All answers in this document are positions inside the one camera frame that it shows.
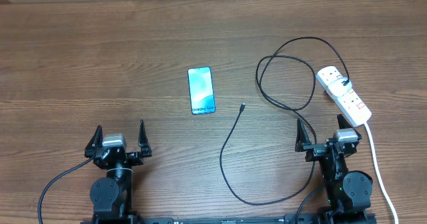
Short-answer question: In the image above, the white power strip cord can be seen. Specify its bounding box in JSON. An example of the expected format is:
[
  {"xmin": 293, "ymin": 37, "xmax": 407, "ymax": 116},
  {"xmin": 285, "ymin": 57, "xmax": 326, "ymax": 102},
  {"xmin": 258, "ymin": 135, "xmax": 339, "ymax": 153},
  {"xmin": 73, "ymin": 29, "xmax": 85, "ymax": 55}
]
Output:
[{"xmin": 362, "ymin": 121, "xmax": 400, "ymax": 224}]

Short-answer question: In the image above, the black USB-C charging cable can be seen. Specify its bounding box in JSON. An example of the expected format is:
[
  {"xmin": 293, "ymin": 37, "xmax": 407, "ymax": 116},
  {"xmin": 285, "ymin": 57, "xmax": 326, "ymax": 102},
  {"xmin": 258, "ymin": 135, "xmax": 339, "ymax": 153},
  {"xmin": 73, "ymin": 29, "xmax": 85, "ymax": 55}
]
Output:
[{"xmin": 219, "ymin": 36, "xmax": 351, "ymax": 207}]

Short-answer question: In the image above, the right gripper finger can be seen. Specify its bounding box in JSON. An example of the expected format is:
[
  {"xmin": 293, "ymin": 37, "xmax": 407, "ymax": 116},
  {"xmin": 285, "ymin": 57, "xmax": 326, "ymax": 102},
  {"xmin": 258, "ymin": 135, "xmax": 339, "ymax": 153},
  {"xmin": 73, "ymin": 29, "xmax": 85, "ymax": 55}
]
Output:
[
  {"xmin": 337, "ymin": 114, "xmax": 352, "ymax": 129},
  {"xmin": 295, "ymin": 119, "xmax": 312, "ymax": 152}
]

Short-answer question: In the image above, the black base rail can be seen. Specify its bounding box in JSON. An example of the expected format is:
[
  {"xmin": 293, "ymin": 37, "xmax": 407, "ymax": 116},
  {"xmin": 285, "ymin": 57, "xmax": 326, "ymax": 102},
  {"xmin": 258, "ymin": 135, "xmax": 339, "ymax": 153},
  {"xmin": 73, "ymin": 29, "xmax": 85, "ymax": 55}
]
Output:
[{"xmin": 81, "ymin": 213, "xmax": 377, "ymax": 224}]

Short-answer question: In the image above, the white charger plug adapter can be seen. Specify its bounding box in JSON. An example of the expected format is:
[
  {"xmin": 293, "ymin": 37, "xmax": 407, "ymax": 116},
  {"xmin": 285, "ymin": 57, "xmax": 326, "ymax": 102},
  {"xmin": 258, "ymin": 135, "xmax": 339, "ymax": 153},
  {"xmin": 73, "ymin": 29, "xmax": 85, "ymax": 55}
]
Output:
[{"xmin": 328, "ymin": 77, "xmax": 352, "ymax": 99}]

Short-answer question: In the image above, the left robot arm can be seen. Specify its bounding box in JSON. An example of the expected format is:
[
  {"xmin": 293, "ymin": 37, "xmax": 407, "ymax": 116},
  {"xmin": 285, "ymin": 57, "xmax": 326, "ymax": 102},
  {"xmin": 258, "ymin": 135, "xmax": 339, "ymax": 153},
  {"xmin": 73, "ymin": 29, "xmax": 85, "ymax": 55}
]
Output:
[{"xmin": 84, "ymin": 121, "xmax": 152, "ymax": 223}]

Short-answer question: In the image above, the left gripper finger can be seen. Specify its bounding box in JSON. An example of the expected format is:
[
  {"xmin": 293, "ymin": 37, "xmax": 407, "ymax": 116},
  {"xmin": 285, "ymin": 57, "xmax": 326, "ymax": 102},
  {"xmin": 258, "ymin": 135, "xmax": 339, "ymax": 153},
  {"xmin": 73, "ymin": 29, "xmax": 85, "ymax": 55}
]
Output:
[
  {"xmin": 84, "ymin": 125, "xmax": 103, "ymax": 157},
  {"xmin": 138, "ymin": 119, "xmax": 152, "ymax": 157}
]

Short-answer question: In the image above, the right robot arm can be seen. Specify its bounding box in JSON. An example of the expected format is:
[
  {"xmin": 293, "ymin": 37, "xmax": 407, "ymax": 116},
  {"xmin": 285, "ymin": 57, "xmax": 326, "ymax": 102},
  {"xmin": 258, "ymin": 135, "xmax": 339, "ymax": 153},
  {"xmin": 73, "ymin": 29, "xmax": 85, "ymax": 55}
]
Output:
[{"xmin": 294, "ymin": 114, "xmax": 376, "ymax": 224}]

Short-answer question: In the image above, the blue Samsung Galaxy smartphone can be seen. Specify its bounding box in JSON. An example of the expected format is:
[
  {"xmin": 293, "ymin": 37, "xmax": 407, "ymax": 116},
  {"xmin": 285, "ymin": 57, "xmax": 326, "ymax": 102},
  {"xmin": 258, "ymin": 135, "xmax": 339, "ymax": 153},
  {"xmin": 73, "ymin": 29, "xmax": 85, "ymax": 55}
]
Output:
[{"xmin": 187, "ymin": 67, "xmax": 216, "ymax": 115}]

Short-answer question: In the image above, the white power strip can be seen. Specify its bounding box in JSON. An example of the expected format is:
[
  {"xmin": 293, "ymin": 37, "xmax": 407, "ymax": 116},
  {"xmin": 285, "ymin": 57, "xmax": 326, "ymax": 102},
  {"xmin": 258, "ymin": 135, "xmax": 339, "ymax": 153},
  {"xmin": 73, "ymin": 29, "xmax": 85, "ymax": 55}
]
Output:
[{"xmin": 316, "ymin": 66, "xmax": 372, "ymax": 127}]

